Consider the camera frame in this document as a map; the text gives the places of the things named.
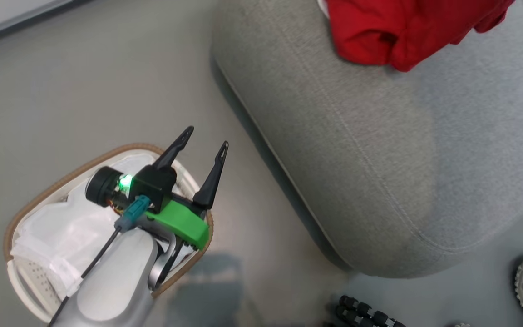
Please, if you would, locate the red basketball jersey white trim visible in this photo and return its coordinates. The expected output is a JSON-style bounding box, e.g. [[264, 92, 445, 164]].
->
[[317, 0, 516, 73]]

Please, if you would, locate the teal cable connector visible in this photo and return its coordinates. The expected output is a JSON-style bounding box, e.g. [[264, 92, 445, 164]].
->
[[114, 195, 152, 233]]

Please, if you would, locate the thin black cable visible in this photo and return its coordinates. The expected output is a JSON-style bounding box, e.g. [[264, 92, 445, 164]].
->
[[53, 227, 122, 318]]

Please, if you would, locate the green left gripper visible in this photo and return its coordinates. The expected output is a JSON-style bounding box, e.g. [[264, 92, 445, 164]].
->
[[129, 126, 229, 251]]

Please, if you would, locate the white mesh basket liner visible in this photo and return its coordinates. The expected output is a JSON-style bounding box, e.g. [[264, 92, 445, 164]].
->
[[11, 154, 198, 300]]

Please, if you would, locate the black ribbed flexible tripod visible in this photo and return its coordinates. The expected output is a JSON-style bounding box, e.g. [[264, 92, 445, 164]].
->
[[332, 294, 408, 327]]

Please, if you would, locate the white laundry basket brown rim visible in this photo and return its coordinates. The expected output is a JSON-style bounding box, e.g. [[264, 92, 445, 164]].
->
[[3, 143, 215, 324]]

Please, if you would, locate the grey aluminium partition rail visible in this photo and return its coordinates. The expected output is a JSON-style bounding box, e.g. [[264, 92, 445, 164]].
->
[[0, 0, 80, 45]]

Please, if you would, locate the grey fabric sofa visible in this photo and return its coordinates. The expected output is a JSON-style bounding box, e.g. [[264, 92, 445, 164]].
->
[[211, 0, 523, 279]]

